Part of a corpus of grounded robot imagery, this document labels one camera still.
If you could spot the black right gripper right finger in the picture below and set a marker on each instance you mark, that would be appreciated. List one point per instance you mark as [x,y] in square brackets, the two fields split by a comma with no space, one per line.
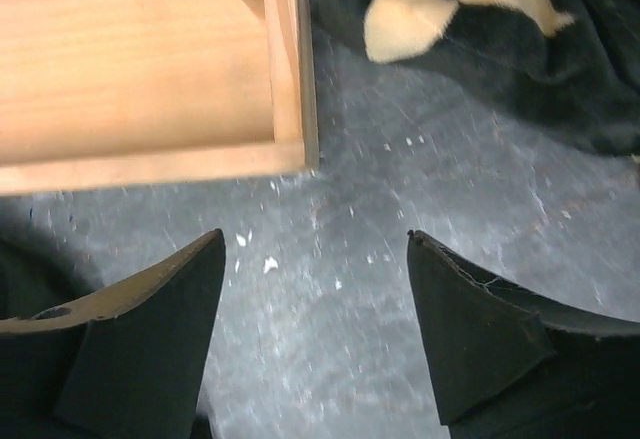
[506,362]

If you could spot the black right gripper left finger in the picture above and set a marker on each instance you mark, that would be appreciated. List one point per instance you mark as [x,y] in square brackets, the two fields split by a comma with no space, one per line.
[125,361]

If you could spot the wooden clothes rack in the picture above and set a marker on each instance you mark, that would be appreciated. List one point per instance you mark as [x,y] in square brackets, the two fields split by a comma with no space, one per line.
[105,93]

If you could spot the black shirt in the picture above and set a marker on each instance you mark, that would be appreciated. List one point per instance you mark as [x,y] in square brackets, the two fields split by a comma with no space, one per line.
[38,272]

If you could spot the black cream fleece garment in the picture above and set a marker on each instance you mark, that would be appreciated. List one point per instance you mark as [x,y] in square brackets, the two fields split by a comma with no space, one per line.
[569,68]

